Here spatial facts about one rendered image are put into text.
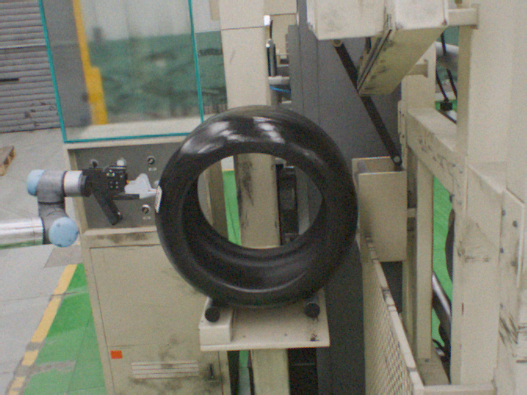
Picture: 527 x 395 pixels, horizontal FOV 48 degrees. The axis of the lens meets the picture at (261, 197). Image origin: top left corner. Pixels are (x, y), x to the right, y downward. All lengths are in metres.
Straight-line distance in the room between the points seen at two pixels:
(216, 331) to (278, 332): 0.19
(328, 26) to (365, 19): 0.07
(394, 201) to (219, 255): 0.58
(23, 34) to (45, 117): 1.39
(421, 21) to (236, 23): 0.82
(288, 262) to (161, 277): 0.74
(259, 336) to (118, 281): 0.92
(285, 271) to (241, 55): 0.68
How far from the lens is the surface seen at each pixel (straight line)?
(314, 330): 1.78
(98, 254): 2.49
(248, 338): 1.76
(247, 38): 1.85
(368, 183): 1.86
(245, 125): 1.52
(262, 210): 1.95
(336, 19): 1.23
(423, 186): 1.91
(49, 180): 1.74
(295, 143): 1.51
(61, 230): 1.63
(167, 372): 2.69
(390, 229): 1.92
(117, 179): 1.68
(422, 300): 2.06
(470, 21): 1.27
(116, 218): 1.73
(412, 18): 1.14
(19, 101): 11.02
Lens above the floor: 1.71
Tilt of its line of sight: 18 degrees down
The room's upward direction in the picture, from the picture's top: 4 degrees counter-clockwise
